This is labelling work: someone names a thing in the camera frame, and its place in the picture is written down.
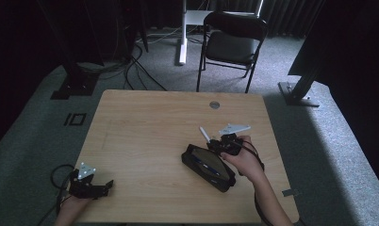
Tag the round grey table grommet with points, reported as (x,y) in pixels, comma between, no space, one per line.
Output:
(214,104)

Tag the dark grey curtain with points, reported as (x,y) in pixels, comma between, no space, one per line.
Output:
(288,19)

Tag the black stand with square base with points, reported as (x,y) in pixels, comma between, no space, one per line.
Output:
(76,83)

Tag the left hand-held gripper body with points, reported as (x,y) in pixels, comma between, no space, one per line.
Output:
(84,188)

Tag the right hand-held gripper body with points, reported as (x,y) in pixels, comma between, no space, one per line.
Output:
(231,144)

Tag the person's right hand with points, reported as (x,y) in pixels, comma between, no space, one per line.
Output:
(245,163)

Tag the black pencil case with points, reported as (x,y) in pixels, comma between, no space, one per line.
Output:
(209,171)

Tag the black stand with metal base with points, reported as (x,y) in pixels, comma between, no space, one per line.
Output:
(299,94)

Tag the grey tape piece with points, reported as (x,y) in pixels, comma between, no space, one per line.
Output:
(289,192)

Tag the person's left hand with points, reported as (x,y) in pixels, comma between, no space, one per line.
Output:
(76,204)

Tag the black folding chair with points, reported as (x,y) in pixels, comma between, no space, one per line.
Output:
(230,47)

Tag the white pen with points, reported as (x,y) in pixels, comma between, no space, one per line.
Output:
(205,134)

